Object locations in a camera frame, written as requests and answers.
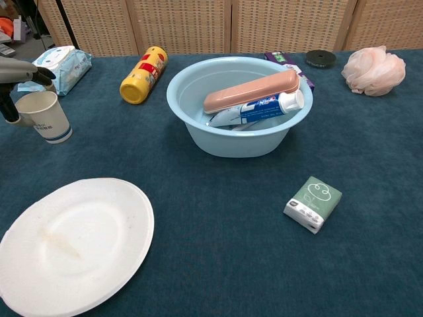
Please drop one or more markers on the pink toothbrush case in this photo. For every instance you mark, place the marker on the pink toothbrush case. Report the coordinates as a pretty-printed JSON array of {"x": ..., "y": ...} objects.
[{"x": 251, "y": 89}]

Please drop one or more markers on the green white tissue pack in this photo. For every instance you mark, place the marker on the green white tissue pack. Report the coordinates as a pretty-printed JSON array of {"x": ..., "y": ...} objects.
[{"x": 314, "y": 198}]

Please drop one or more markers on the black tripod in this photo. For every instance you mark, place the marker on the black tripod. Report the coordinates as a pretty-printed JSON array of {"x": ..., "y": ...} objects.
[{"x": 66, "y": 23}]

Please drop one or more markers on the pink mesh bath sponge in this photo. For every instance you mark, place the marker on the pink mesh bath sponge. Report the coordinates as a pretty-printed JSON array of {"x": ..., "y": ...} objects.
[{"x": 373, "y": 72}]

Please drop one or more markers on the blue white toothpaste tube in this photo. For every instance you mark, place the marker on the blue white toothpaste tube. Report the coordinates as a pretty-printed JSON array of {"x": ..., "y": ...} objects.
[{"x": 264, "y": 110}]

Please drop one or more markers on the wicker folding screen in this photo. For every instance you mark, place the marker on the wicker folding screen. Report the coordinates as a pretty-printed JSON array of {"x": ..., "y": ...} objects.
[{"x": 185, "y": 26}]

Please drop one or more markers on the white toothbrush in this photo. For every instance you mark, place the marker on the white toothbrush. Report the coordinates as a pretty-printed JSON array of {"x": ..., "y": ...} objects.
[{"x": 246, "y": 126}]

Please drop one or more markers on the white paper plate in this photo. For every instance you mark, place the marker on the white paper plate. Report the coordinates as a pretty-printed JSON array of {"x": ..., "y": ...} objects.
[{"x": 82, "y": 247}]

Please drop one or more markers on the white paper cup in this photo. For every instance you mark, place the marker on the white paper cup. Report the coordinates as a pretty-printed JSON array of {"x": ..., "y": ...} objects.
[{"x": 49, "y": 119}]

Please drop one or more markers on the teal table cloth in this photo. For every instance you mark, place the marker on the teal table cloth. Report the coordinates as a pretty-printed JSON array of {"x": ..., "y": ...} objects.
[{"x": 231, "y": 231}]

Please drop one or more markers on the light blue plastic basin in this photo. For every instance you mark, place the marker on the light blue plastic basin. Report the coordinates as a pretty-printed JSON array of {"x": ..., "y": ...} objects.
[{"x": 238, "y": 142}]

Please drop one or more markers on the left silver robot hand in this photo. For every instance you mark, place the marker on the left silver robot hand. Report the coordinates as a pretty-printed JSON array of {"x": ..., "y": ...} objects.
[{"x": 16, "y": 71}]

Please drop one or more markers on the yellow cylindrical bottle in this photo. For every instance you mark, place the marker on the yellow cylindrical bottle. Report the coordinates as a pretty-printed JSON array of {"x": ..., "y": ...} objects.
[{"x": 143, "y": 76}]

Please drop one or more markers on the white background carton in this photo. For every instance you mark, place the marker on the white background carton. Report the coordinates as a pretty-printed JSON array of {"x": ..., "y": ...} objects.
[{"x": 18, "y": 28}]

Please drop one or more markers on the blue wet wipes pack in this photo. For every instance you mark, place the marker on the blue wet wipes pack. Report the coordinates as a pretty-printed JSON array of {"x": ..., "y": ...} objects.
[{"x": 71, "y": 66}]

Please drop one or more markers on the orange background object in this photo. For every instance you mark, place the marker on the orange background object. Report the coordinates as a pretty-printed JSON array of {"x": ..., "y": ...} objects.
[{"x": 6, "y": 26}]

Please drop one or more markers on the purple box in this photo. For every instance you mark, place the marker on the purple box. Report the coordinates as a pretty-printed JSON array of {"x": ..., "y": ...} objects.
[{"x": 284, "y": 61}]

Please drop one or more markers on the black round disc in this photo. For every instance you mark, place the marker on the black round disc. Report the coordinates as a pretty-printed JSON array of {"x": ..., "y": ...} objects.
[{"x": 314, "y": 61}]

